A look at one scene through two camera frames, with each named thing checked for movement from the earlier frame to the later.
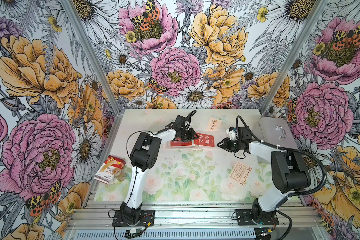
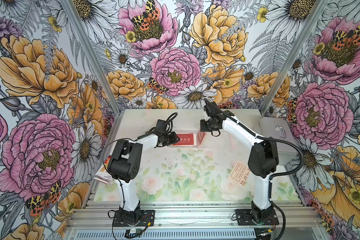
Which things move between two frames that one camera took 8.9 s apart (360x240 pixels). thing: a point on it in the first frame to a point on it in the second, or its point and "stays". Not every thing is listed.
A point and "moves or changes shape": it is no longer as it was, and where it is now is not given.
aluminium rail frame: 195,220 stays
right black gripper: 226,145 to 203,128
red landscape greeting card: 178,142 stays
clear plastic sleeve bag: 206,139 stays
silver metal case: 276,131 stays
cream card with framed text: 240,172 stays
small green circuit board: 133,232 stays
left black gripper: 192,132 to 173,139
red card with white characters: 205,139 moves or changes shape
